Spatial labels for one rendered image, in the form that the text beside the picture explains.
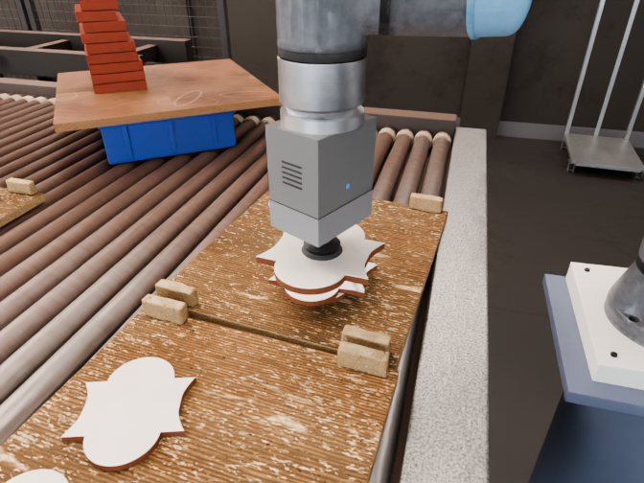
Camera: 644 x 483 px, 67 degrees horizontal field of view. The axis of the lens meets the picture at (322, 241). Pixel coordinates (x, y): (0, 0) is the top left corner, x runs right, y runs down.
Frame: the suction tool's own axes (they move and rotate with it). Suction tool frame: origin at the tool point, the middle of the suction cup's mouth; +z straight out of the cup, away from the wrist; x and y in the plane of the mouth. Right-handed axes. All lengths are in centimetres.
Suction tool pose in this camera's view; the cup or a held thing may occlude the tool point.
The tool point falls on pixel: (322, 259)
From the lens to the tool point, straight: 51.8
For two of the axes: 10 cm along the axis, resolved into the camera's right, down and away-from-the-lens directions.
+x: 7.6, 3.4, -5.5
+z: 0.0, 8.5, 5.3
